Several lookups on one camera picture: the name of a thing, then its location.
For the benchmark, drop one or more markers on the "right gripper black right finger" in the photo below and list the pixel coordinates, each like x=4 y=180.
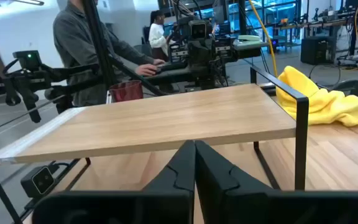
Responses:
x=228 y=202

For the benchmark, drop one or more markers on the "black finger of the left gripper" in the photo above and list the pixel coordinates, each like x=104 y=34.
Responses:
x=207 y=59
x=194 y=59

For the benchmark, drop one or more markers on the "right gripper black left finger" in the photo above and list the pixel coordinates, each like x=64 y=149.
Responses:
x=166 y=205

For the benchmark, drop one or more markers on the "red translucent cup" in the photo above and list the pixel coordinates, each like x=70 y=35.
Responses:
x=126 y=91

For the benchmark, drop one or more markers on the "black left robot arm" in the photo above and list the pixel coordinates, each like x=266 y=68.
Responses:
x=208 y=79

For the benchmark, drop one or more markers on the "wooden shelf with black legs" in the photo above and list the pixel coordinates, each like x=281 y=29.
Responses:
x=166 y=118

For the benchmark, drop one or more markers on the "mint green stapler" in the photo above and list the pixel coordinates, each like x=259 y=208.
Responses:
x=249 y=38

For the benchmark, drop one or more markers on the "seated person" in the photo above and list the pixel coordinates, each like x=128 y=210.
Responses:
x=157 y=37

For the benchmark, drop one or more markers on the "black equipment box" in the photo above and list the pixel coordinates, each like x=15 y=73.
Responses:
x=317 y=49

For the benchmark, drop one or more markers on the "yellow cloth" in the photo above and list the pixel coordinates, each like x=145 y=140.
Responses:
x=322 y=105

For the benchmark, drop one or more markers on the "background workbench with equipment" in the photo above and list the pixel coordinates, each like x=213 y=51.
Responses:
x=337 y=21

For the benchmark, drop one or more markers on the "standing person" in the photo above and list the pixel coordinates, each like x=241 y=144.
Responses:
x=76 y=46

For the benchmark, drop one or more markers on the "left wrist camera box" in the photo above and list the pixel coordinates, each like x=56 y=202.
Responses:
x=198 y=29

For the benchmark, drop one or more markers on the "black diagonal frame strut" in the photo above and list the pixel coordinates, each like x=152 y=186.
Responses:
x=99 y=46

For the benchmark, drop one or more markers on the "black table-level camera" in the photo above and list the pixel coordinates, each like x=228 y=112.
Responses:
x=39 y=182

